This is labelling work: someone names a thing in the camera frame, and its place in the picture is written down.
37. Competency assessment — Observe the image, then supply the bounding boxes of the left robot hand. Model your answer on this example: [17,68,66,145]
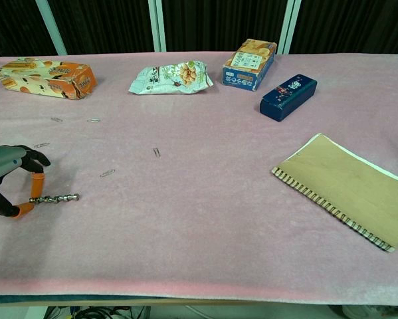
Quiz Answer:
[0,144,52,220]

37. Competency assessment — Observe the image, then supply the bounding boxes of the orange biscuit box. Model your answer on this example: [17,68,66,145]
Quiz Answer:
[0,57,98,100]

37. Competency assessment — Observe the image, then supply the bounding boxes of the black pleated curtain panel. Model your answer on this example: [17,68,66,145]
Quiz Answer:
[0,0,58,58]
[291,0,398,56]
[49,0,155,56]
[161,0,291,54]

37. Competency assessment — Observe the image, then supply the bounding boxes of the white nut snack bag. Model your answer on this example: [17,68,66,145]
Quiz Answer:
[128,60,215,96]

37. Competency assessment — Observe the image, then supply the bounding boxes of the pink table cloth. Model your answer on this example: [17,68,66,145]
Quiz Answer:
[0,51,398,306]

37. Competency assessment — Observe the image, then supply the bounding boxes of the blue and orange cracker box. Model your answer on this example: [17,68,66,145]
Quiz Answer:
[221,39,278,92]

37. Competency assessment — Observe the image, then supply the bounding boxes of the dark blue long box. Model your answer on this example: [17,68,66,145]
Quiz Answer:
[259,73,318,123]

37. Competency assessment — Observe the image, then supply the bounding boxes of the brown spiral notebook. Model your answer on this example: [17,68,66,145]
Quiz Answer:
[270,133,398,253]

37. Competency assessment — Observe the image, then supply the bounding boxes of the white partition post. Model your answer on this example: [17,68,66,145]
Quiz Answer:
[148,0,168,53]
[35,0,68,56]
[278,0,302,56]

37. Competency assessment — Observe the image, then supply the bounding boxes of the tangled black floor cables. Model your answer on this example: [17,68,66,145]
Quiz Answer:
[45,305,149,319]

